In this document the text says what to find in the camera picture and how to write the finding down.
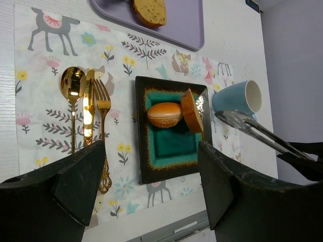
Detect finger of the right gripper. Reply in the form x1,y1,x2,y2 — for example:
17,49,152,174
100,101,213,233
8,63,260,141
289,142,323,160
277,153,322,181

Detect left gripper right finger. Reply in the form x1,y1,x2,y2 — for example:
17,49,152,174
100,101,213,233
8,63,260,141
198,141,322,241

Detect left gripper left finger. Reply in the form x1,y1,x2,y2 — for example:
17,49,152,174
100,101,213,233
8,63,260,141
1,140,105,241

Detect silver metal tongs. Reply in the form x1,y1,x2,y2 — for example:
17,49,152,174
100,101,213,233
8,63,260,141
215,110,314,161

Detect glossy orange bread bun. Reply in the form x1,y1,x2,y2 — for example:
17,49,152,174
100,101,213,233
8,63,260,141
147,102,183,129

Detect speckled yellow bread slice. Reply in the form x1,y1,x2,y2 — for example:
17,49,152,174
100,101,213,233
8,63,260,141
132,0,167,28

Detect blue ceramic mug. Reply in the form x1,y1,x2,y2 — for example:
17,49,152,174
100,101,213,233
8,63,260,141
212,80,262,120

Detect green black square plate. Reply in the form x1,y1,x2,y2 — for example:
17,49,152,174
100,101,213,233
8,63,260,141
135,76,212,184

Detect gold knife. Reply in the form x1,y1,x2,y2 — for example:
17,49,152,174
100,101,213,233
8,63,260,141
83,70,95,147

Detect gold fork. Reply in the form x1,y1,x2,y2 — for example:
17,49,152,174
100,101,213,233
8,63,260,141
92,79,112,194

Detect gold spoon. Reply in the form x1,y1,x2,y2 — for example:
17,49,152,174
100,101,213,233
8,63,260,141
60,67,86,153

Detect animal print placemat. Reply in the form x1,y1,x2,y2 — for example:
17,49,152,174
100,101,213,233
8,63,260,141
14,5,234,226

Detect blue label sticker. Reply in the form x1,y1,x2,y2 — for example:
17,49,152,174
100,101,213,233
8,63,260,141
245,0,261,13

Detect purple plastic tray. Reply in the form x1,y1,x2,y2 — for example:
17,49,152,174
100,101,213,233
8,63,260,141
90,0,205,51

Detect aluminium table rail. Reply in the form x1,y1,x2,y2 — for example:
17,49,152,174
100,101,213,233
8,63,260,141
128,210,209,242

